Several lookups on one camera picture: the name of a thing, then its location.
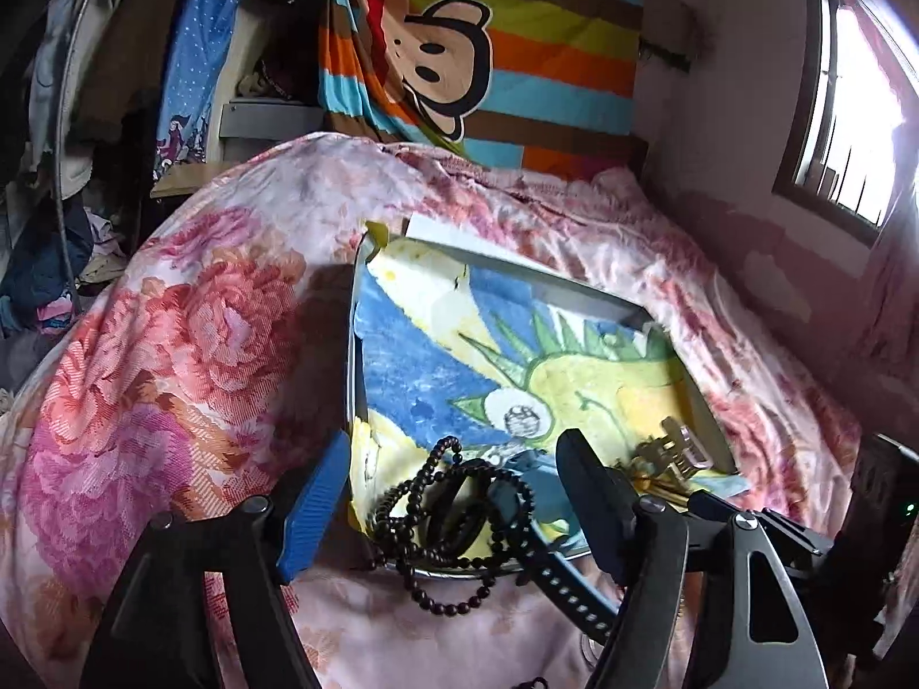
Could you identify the narrow blue dotted curtain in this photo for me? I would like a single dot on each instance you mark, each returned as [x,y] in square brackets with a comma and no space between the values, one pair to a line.
[197,50]

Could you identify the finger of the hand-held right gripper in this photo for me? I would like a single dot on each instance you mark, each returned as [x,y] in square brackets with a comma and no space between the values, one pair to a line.
[797,542]

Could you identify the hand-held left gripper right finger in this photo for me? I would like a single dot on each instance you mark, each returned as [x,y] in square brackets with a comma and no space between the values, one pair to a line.
[596,509]

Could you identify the pile of clothes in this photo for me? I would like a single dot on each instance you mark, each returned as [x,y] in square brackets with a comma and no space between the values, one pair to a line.
[50,273]

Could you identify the white shelf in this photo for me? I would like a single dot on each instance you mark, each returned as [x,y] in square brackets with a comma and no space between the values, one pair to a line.
[273,118]

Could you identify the crayon dinosaur drawing paper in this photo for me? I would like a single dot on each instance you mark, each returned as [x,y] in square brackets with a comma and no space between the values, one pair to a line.
[431,359]

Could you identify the black wristwatch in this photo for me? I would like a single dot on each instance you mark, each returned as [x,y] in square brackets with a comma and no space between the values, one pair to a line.
[553,581]

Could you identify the gold keys bunch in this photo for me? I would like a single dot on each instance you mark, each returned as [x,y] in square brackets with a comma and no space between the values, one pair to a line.
[671,452]

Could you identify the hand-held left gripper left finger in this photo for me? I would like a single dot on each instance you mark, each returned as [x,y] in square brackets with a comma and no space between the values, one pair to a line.
[316,509]

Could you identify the hanging clothes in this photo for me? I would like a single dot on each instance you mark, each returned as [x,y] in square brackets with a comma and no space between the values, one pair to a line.
[79,72]

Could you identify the metal clothes rack pole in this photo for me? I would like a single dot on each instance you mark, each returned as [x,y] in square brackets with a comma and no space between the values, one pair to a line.
[61,158]

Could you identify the dark wooden headboard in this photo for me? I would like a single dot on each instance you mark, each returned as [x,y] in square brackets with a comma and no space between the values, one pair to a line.
[637,154]

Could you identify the small wall shelf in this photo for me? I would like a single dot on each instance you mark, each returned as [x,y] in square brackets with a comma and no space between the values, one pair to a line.
[668,54]

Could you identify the floral pink blanket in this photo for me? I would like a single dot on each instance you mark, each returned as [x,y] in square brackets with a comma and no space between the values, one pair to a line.
[179,344]

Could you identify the barred window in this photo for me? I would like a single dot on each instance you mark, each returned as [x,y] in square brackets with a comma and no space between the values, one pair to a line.
[840,108]

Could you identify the light blue wristwatch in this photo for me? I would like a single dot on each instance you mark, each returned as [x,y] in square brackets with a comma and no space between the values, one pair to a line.
[553,495]

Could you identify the striped monkey print blanket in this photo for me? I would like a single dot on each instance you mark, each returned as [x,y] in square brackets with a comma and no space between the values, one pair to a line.
[560,72]

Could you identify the metal tray with dinosaur towel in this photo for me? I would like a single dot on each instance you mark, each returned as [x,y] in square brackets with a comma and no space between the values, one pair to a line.
[353,344]

